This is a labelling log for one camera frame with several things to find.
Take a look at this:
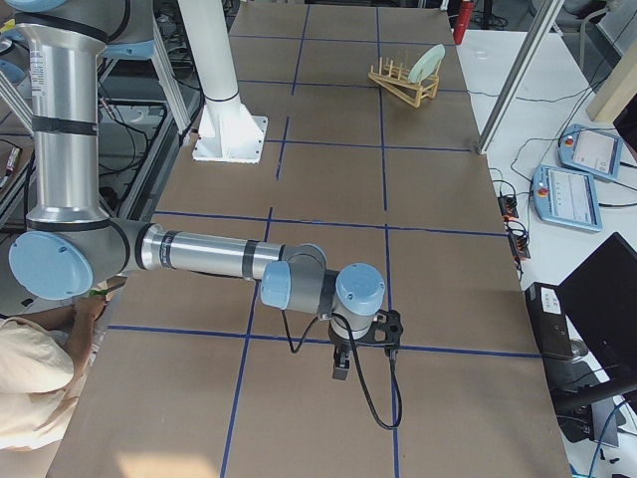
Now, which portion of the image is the person in beige shirt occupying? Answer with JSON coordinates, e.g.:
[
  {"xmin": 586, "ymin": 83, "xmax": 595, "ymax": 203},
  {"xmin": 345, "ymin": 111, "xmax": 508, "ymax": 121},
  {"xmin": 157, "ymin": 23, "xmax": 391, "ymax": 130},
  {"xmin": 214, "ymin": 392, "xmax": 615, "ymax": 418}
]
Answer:
[{"xmin": 1, "ymin": 276, "xmax": 126, "ymax": 451}]

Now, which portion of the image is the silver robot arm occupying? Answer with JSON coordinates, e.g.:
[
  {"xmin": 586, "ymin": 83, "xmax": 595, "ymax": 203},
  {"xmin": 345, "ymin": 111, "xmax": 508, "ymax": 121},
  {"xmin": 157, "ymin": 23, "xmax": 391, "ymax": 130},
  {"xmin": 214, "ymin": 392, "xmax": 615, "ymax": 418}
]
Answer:
[{"xmin": 9, "ymin": 1, "xmax": 402, "ymax": 379}]

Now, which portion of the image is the aluminium frame post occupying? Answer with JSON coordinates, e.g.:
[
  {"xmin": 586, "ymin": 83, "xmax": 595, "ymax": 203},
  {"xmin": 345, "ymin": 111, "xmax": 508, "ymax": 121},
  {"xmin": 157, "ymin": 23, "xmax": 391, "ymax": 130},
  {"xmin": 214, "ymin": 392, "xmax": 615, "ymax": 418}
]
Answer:
[{"xmin": 477, "ymin": 0, "xmax": 564, "ymax": 154}]

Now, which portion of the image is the far blue teach pendant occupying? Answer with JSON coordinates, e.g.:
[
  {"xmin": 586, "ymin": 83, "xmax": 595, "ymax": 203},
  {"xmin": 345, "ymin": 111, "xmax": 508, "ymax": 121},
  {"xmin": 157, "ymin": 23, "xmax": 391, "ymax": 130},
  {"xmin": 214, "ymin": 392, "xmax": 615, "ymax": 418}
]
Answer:
[{"xmin": 558, "ymin": 123, "xmax": 624, "ymax": 181}]

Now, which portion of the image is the orange black usb hub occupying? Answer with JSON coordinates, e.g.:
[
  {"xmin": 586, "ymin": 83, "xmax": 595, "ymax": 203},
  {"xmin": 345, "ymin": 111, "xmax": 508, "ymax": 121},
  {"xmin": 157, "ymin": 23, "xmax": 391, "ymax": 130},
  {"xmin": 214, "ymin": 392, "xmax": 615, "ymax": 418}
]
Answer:
[{"xmin": 498, "ymin": 194, "xmax": 519, "ymax": 220}]

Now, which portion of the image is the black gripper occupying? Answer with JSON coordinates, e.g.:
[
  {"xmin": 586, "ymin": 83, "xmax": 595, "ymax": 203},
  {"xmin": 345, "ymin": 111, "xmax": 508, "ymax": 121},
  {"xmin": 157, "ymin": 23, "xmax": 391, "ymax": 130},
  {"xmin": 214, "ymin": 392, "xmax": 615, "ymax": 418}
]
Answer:
[{"xmin": 328, "ymin": 326, "xmax": 357, "ymax": 380}]

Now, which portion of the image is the green ceramic plate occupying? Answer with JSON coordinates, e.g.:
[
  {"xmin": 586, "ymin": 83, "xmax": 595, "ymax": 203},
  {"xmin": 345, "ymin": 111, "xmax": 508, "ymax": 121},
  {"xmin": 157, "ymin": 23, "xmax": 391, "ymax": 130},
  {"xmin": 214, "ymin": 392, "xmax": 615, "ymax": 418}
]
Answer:
[{"xmin": 407, "ymin": 44, "xmax": 445, "ymax": 84}]

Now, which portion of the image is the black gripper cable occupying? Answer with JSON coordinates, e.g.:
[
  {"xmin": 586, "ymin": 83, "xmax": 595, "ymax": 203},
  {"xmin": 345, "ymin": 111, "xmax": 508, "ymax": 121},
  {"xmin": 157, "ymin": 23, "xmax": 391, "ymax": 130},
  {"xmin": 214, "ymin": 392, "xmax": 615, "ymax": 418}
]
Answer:
[{"xmin": 281, "ymin": 308, "xmax": 403, "ymax": 430}]

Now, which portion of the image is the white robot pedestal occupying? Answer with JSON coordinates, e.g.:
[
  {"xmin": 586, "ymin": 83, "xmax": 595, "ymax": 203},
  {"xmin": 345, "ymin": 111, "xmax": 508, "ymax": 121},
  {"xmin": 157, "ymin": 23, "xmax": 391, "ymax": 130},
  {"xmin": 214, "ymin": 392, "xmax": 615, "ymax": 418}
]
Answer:
[{"xmin": 179, "ymin": 0, "xmax": 268, "ymax": 163}]

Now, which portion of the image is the red cylinder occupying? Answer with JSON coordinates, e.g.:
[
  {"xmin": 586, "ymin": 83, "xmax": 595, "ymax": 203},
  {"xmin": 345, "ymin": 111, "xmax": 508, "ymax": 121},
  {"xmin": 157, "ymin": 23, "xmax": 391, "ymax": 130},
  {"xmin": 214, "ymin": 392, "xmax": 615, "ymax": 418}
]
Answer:
[{"xmin": 453, "ymin": 0, "xmax": 474, "ymax": 45}]

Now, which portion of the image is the near blue teach pendant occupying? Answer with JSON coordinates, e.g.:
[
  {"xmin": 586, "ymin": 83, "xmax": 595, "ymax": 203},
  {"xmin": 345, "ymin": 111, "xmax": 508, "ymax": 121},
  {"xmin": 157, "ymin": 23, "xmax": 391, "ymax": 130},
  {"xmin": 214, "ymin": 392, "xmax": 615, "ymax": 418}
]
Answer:
[{"xmin": 532, "ymin": 165, "xmax": 603, "ymax": 232}]

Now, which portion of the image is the blue teach pendant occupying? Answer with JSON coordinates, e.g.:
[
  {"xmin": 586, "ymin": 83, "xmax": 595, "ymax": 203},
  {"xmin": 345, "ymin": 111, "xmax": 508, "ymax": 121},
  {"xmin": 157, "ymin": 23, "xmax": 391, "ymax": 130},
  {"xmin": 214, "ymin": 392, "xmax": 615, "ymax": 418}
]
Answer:
[
  {"xmin": 558, "ymin": 123, "xmax": 624, "ymax": 181},
  {"xmin": 532, "ymin": 165, "xmax": 603, "ymax": 232}
]

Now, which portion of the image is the wooden plate rack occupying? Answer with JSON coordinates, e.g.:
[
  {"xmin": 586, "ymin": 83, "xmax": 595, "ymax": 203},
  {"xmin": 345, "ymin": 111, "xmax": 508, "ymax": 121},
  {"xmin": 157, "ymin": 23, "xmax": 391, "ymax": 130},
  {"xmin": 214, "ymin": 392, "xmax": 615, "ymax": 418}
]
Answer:
[{"xmin": 368, "ymin": 58, "xmax": 442, "ymax": 109}]

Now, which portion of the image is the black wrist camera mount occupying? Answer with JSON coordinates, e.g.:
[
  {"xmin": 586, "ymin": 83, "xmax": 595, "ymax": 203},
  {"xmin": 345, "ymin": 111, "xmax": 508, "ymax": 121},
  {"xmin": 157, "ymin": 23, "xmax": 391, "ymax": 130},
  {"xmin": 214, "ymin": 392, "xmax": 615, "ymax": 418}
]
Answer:
[{"xmin": 360, "ymin": 310, "xmax": 403, "ymax": 350}]

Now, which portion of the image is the black monitor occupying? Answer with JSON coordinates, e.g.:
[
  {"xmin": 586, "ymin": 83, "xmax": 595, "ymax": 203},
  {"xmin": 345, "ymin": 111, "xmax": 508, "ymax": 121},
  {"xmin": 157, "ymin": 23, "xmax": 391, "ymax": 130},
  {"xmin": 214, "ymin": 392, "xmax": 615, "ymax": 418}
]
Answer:
[{"xmin": 553, "ymin": 232, "xmax": 636, "ymax": 413}]

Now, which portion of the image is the black computer box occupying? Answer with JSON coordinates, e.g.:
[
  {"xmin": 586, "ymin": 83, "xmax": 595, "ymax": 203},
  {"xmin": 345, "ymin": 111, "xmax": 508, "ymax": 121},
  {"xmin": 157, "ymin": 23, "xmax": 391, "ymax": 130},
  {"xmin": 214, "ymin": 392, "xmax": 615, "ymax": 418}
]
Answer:
[{"xmin": 525, "ymin": 282, "xmax": 589, "ymax": 361}]

